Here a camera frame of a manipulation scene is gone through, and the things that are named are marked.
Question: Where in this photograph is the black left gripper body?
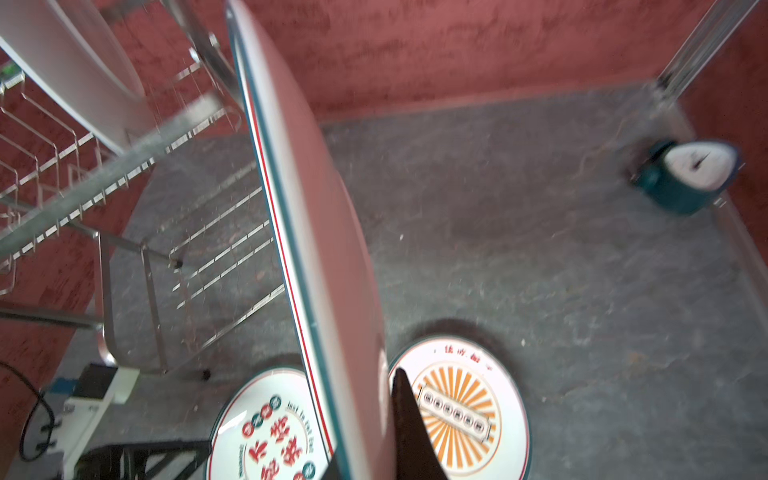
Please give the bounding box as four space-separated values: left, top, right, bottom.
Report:
74 440 212 479

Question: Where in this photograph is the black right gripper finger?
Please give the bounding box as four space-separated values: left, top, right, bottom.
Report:
391 368 447 480

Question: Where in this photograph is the orange patterned plate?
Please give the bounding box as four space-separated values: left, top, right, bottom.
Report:
390 335 532 479

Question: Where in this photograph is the green rimmed plate text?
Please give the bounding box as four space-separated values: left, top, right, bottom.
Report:
205 367 329 480

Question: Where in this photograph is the green rimmed plate outermost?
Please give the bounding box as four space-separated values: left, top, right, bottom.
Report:
226 1 396 479

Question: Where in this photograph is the stainless steel dish rack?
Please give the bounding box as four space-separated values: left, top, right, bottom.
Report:
1 1 284 377

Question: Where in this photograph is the red character text plate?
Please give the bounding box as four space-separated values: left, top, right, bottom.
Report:
1 1 155 153

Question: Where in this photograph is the green white alarm clock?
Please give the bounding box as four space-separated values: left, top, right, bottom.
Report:
630 139 742 216

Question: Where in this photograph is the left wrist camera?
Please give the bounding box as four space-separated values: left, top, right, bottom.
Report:
18 363 140 479

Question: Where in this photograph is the aluminium corner post right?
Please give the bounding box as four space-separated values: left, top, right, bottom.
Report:
655 0 760 103

